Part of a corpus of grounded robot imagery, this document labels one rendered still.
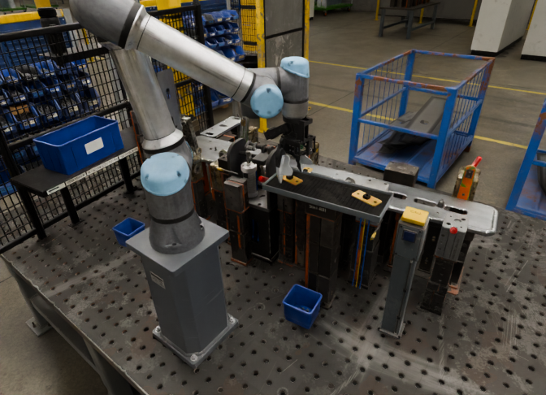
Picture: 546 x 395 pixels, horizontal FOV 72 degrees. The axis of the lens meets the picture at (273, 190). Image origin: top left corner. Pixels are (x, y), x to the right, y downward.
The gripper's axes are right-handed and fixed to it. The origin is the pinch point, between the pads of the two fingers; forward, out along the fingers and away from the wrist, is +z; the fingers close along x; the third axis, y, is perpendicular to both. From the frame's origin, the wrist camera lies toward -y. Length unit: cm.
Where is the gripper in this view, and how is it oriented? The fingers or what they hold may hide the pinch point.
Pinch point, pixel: (289, 174)
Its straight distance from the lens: 117.9
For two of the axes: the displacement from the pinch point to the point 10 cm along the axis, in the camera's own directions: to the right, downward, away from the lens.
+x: 7.1, -3.8, 5.9
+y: 7.0, 3.6, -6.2
